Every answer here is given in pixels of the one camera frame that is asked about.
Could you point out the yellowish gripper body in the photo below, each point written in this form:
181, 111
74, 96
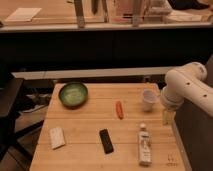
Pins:
168, 116

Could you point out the red pepper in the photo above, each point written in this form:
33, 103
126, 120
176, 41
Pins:
119, 110

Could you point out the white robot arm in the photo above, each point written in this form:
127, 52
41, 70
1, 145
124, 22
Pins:
186, 82

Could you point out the white sponge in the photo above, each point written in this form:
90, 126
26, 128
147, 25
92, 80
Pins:
57, 137

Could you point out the white cup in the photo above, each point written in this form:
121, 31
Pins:
149, 98

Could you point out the white bottle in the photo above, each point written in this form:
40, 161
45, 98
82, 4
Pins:
144, 146

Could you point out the black remote control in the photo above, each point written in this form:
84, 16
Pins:
106, 141

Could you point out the green bowl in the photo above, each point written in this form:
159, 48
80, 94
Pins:
73, 94

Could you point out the black chair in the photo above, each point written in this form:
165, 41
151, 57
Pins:
13, 100

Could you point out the white paper sheet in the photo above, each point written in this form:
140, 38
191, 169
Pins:
22, 14

